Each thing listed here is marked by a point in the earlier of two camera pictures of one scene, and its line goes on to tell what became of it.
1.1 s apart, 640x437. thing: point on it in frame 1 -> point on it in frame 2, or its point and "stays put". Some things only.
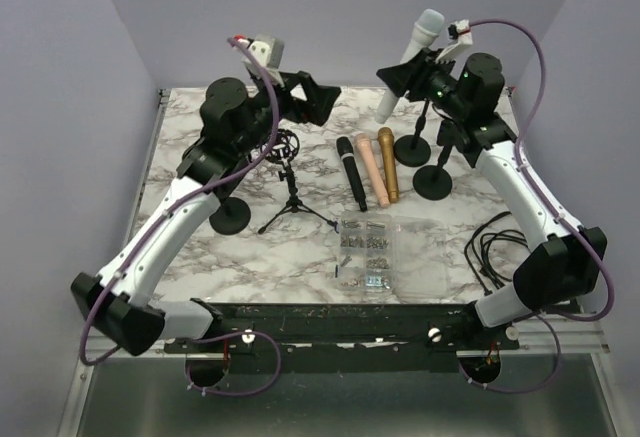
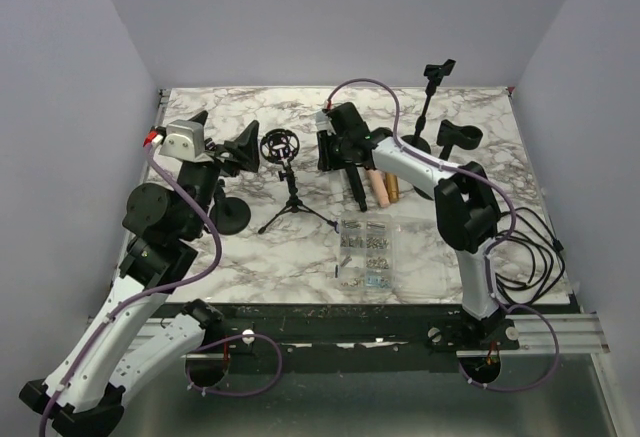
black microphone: x=346 y=152 stays put
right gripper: x=415 y=73 -> x=326 y=161
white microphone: x=429 y=24 -> x=323 y=123
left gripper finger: x=320 y=98 -> x=200 y=118
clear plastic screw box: x=385 y=255 stays put
